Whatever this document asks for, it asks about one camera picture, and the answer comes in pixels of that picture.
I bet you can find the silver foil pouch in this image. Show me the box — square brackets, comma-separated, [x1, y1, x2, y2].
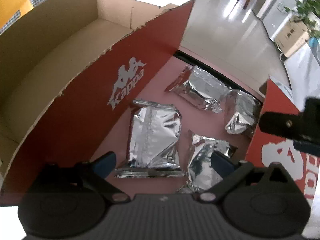
[166, 65, 231, 113]
[225, 89, 261, 138]
[115, 99, 184, 179]
[178, 131, 237, 193]

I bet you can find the red Kappa box lid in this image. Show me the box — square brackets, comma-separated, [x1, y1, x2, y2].
[245, 79, 319, 205]

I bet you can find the red cardboard shoe box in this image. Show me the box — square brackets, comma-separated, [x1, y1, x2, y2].
[1, 0, 195, 195]

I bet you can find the pink lap desk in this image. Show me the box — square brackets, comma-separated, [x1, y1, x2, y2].
[0, 46, 267, 208]

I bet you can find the white marble tv cabinet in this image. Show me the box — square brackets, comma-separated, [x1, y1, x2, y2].
[284, 38, 320, 111]

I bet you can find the brown cardboard carton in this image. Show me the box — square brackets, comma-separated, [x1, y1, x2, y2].
[274, 21, 310, 58]

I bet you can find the white chest freezer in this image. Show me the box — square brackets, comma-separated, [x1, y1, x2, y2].
[263, 0, 303, 41]

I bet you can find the green potted vine plant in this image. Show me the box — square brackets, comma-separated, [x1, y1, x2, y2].
[283, 0, 319, 39]

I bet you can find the yellow plastic chair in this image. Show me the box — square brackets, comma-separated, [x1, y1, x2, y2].
[0, 0, 35, 30]

